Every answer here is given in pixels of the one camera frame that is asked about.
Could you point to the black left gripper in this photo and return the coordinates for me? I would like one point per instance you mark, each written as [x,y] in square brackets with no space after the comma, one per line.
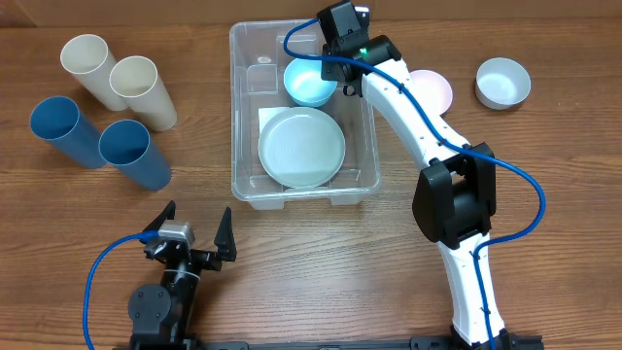
[224,240]

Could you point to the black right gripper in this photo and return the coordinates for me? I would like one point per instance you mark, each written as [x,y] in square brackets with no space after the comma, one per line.
[326,72]

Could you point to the light blue bowl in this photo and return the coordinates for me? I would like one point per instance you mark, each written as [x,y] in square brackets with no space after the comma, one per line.
[304,83]

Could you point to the grey plate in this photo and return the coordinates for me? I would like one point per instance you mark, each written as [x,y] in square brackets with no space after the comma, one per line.
[302,147]

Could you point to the pink bowl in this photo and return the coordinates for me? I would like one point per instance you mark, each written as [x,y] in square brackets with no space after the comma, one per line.
[432,91]

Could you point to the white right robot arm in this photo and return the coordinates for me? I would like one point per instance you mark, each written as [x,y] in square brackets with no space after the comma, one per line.
[455,196]

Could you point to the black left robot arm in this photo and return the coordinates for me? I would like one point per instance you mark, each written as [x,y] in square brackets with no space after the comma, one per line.
[161,312]

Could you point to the clear plastic storage bin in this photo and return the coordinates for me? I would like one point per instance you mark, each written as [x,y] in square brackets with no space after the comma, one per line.
[260,52]

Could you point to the dark blue cup near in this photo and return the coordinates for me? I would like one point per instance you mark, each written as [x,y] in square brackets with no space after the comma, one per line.
[128,145]

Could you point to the dark blue cup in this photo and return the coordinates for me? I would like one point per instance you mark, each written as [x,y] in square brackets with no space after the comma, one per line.
[59,121]
[128,145]

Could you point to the grey bowl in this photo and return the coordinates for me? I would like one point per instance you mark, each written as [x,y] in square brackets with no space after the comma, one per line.
[502,83]

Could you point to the beige cup right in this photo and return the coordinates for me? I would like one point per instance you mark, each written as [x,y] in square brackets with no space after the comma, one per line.
[137,81]

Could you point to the beige cup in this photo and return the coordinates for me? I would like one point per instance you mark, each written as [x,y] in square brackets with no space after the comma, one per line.
[89,60]
[137,81]

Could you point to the dark blue cup far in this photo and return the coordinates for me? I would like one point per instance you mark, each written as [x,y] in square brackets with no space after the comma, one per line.
[59,121]

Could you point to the beige cup left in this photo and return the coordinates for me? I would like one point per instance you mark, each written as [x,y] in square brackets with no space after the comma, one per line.
[89,60]

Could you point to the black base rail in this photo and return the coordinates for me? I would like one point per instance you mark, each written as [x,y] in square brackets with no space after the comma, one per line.
[508,341]

